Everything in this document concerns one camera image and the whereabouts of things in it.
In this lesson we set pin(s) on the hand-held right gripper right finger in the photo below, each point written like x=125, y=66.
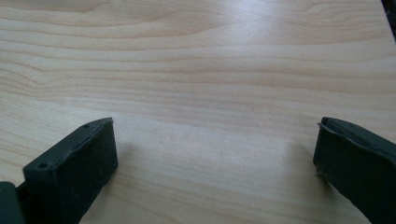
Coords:
x=358, y=165

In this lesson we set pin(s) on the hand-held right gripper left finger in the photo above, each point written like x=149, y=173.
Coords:
x=74, y=174

